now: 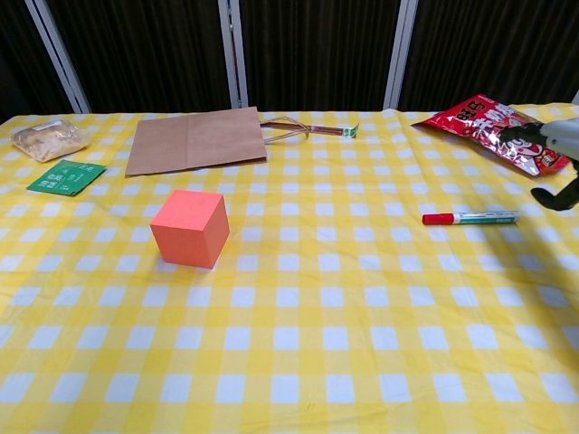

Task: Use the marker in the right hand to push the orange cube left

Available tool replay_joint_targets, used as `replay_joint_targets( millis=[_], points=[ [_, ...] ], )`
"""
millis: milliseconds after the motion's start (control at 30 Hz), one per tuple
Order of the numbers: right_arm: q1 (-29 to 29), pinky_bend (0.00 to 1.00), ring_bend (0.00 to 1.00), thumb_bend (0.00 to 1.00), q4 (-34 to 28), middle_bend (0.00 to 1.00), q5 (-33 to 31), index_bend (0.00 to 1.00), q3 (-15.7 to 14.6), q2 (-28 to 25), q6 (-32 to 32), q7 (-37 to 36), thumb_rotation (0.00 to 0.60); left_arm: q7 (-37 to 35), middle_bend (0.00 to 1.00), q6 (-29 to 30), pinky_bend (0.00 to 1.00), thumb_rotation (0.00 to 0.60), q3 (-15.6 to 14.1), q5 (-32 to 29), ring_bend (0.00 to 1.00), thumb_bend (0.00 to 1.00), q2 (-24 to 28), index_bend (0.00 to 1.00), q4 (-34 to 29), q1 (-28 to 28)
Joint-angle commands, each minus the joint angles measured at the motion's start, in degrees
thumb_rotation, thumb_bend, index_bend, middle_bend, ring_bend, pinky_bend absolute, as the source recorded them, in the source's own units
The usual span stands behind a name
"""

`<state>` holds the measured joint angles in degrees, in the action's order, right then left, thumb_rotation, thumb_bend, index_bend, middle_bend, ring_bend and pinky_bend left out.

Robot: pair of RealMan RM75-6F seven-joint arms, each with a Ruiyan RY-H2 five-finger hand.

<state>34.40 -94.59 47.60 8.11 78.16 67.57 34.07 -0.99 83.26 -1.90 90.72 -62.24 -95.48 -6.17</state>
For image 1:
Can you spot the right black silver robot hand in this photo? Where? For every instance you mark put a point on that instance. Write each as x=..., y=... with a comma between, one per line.
x=563, y=135

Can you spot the red capped marker pen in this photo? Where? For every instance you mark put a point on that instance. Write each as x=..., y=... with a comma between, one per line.
x=479, y=218

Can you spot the pink orange cube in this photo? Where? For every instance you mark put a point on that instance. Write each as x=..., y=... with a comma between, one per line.
x=185, y=239

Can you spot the red snack bag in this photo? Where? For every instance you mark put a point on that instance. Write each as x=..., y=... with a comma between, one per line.
x=457, y=119

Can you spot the brown ribbon with green tag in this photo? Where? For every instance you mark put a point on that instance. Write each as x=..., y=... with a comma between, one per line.
x=330, y=130

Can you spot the yellow white checked tablecloth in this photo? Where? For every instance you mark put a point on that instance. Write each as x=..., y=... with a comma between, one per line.
x=289, y=325

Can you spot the brown paper bag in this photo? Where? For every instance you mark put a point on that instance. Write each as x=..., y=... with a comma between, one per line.
x=194, y=140

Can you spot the black pleated curtain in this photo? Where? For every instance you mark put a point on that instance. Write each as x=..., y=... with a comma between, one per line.
x=154, y=50

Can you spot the green sachet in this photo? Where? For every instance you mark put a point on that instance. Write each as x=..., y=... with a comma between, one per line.
x=65, y=178

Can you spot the clear packet of biscuits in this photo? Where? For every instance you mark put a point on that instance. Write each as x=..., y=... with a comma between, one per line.
x=50, y=139

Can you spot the aluminium frame post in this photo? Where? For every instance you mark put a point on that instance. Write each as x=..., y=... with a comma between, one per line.
x=233, y=54
x=576, y=97
x=400, y=54
x=59, y=59

